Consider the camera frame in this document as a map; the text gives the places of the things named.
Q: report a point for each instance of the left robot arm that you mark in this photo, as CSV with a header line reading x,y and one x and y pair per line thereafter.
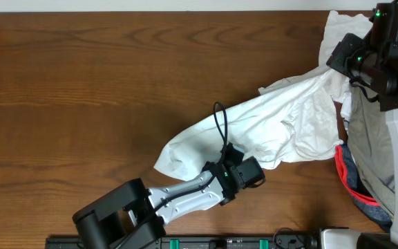
x,y
133,216

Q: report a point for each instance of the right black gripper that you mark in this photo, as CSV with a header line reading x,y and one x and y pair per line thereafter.
x,y
343,54

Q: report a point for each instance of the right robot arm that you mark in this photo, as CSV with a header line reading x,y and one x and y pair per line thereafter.
x,y
371,63

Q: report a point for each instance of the navy red shorts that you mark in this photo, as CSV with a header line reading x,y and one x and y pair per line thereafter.
x,y
349,175

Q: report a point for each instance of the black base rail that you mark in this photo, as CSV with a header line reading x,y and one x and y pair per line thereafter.
x,y
284,238

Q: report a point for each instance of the white t-shirt with black tag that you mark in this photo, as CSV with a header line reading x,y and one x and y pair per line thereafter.
x,y
292,120

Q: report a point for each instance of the grey khaki trousers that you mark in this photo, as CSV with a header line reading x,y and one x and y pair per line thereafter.
x,y
370,145

